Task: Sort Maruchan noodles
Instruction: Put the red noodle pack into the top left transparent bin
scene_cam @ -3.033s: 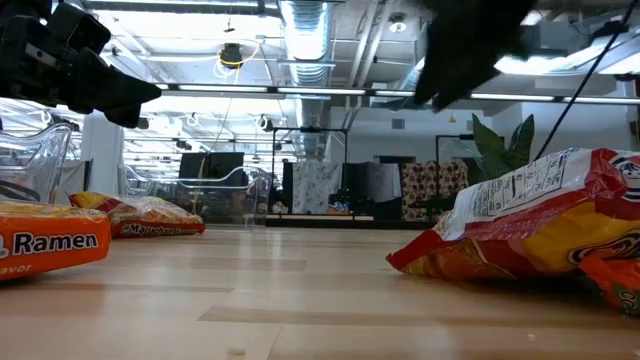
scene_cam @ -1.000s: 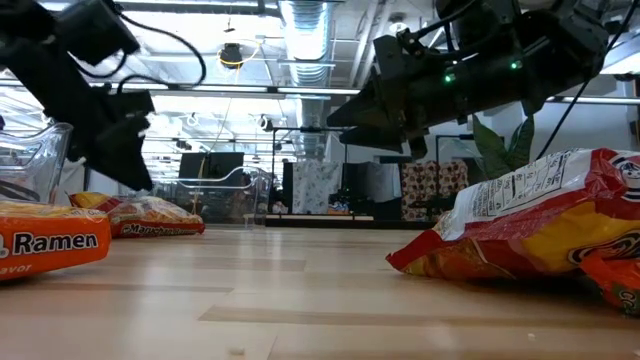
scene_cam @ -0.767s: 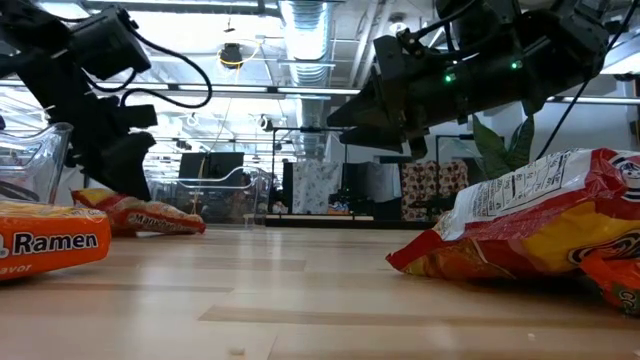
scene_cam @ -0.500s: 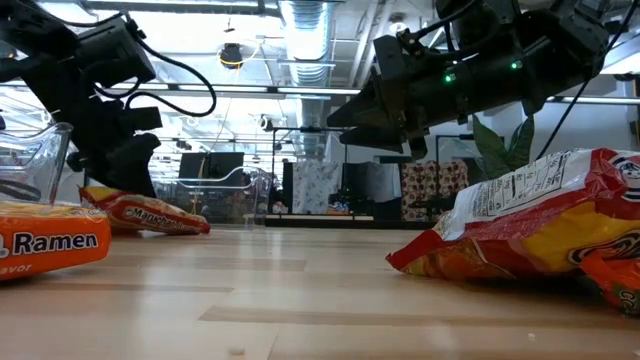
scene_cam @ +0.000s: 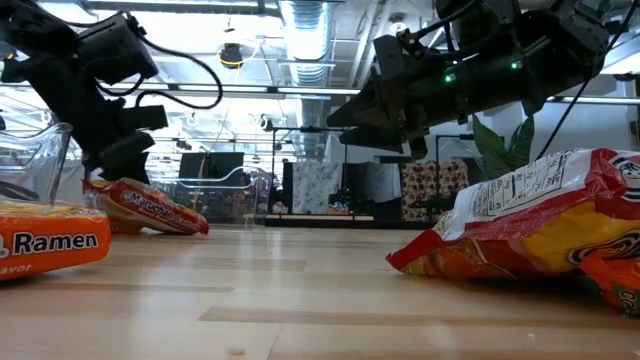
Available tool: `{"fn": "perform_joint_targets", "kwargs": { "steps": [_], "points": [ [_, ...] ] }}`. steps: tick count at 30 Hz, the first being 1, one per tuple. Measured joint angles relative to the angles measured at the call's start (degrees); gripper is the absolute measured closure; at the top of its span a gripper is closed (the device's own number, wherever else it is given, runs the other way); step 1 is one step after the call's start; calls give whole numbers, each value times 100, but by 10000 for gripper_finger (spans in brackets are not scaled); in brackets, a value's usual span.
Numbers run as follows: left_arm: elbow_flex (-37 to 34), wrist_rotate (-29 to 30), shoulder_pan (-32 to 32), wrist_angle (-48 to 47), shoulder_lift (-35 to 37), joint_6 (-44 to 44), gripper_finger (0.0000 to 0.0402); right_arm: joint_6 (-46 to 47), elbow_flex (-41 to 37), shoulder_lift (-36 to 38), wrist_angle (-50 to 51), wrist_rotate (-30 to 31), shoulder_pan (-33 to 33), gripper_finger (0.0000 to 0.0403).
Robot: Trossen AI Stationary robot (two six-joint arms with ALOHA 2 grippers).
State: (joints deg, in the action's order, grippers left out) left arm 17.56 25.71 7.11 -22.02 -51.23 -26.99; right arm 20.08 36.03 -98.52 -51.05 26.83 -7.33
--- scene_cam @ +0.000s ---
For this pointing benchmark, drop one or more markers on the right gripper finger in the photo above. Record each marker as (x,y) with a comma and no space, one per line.
(375,139)
(372,110)

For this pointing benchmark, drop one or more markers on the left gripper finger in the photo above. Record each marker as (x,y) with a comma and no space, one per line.
(127,150)
(120,172)

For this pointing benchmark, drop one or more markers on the red Maruchan ramen packet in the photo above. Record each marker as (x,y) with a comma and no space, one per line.
(160,210)
(525,225)

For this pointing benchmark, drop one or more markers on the orange Maruchan ramen packet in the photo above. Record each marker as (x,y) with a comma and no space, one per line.
(50,245)
(617,282)

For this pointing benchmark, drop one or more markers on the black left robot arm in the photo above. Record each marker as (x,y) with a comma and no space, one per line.
(35,30)

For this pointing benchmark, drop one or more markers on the clear plastic bin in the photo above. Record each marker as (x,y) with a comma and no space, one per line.
(35,160)
(225,195)

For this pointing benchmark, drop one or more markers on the brown patterned fabric screen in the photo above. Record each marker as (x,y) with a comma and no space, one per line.
(432,185)

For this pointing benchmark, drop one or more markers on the white patterned hanging cloth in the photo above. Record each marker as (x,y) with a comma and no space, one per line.
(315,185)

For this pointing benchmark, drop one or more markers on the green leafy plant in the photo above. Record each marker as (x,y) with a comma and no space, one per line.
(500,150)

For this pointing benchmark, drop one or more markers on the black computer monitor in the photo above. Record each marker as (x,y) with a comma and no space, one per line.
(212,165)

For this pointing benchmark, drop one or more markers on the black round ceiling device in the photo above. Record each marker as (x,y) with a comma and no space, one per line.
(231,54)

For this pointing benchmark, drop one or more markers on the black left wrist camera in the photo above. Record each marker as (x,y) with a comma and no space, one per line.
(117,50)

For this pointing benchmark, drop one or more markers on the black rail with light strips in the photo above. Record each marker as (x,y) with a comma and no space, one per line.
(300,91)

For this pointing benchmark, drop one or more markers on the black metal rack frame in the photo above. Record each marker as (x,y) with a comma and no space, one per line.
(300,129)

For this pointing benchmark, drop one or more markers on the silver ribbed ventilation duct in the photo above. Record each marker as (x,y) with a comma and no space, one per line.
(306,30)

